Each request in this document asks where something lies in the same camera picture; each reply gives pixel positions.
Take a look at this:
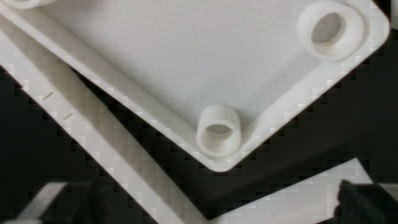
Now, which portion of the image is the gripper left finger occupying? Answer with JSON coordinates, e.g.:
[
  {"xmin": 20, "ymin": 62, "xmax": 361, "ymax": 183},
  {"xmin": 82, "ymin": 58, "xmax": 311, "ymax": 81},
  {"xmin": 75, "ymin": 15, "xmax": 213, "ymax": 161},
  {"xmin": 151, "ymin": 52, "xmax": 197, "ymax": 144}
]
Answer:
[{"xmin": 11, "ymin": 182, "xmax": 68, "ymax": 224}]

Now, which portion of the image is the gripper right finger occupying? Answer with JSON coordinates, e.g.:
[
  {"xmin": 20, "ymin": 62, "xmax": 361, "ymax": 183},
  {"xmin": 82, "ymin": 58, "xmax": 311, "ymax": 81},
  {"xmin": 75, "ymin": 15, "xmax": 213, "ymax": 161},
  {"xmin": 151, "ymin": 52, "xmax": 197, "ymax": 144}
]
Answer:
[{"xmin": 336, "ymin": 181, "xmax": 398, "ymax": 224}]

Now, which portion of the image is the white desk tabletop tray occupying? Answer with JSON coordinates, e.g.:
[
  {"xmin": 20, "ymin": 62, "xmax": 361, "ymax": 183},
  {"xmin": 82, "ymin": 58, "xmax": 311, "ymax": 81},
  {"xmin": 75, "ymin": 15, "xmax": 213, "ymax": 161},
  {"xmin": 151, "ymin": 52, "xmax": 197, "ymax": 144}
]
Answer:
[{"xmin": 0, "ymin": 0, "xmax": 389, "ymax": 172}]

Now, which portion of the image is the white U-shaped fence frame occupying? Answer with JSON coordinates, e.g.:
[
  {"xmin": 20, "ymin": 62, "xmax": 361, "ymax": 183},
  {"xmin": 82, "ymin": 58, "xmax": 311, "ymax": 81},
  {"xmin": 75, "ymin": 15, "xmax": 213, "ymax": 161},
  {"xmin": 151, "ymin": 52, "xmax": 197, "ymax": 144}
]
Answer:
[{"xmin": 0, "ymin": 16, "xmax": 398, "ymax": 224}]

